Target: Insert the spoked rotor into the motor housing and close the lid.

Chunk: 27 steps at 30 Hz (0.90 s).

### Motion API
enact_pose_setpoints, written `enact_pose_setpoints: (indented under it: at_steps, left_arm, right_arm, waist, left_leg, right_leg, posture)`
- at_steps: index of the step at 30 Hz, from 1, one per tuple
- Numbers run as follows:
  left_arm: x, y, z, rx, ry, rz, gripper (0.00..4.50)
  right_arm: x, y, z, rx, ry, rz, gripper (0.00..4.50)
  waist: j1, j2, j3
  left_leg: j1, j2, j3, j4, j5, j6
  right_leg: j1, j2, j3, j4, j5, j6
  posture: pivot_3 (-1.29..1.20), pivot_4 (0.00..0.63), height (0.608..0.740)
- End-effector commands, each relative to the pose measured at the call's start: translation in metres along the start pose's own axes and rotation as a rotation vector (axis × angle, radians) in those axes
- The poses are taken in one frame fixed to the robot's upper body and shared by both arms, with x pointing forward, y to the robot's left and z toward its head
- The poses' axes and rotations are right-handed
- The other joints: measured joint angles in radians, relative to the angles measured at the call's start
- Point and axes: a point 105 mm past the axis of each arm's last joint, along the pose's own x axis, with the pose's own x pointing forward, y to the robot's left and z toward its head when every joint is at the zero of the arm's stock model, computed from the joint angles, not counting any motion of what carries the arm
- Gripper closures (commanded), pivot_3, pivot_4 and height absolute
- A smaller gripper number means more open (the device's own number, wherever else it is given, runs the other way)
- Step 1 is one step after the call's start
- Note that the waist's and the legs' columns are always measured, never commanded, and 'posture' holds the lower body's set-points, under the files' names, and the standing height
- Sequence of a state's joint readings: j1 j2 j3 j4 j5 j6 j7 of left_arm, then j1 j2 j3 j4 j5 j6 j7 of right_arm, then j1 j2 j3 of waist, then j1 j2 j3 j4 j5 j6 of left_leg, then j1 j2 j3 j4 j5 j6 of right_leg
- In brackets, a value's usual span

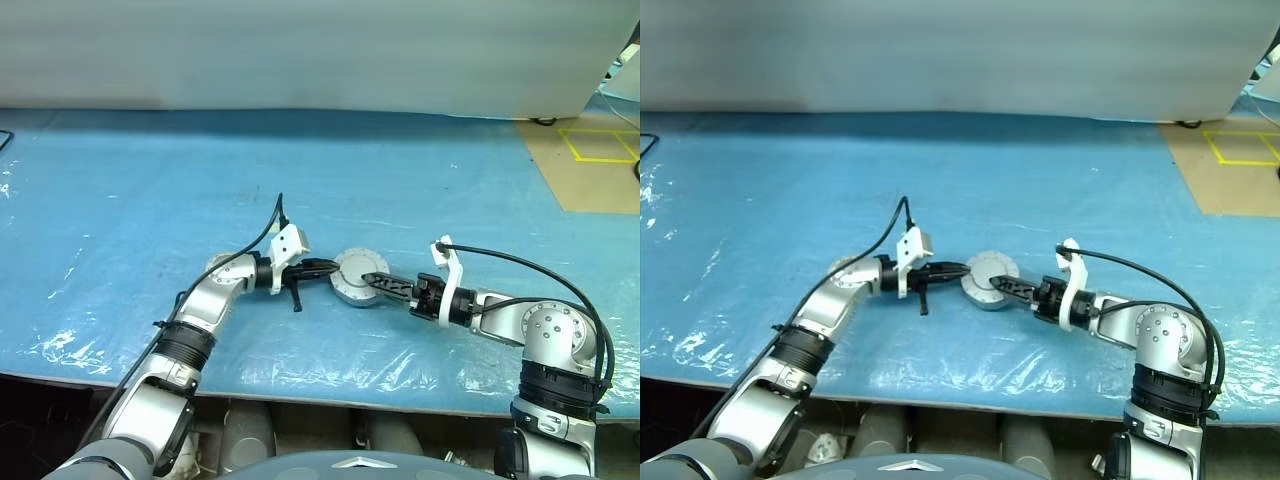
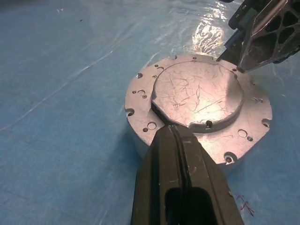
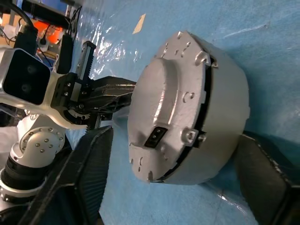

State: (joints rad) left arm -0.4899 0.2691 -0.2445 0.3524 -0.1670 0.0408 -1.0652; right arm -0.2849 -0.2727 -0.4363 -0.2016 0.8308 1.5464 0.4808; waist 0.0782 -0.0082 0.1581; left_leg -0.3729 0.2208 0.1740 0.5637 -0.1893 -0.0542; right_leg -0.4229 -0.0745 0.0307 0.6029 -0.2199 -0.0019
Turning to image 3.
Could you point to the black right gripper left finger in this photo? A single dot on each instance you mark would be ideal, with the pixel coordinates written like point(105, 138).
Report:
point(79, 178)

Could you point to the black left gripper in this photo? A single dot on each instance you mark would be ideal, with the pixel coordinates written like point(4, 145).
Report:
point(68, 93)

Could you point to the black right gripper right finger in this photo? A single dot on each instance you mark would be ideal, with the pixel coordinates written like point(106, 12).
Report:
point(269, 182)

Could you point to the silver round motor lid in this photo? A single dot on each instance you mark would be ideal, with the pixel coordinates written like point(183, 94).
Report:
point(168, 93)

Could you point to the silver round motor housing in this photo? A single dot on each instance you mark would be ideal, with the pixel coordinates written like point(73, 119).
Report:
point(225, 117)

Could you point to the black rectangular plug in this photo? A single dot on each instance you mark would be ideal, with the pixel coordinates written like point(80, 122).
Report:
point(65, 54)

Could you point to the tan tape piece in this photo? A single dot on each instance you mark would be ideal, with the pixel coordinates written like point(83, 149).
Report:
point(138, 23)

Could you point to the orange object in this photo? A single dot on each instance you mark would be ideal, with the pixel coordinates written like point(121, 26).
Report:
point(50, 30)

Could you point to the black bar device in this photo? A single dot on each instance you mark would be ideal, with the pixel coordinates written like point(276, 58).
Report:
point(47, 11)

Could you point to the blue table cover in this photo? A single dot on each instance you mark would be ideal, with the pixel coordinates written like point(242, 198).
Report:
point(234, 23)

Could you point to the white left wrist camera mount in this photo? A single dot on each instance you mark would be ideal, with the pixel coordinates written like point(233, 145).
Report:
point(50, 106)

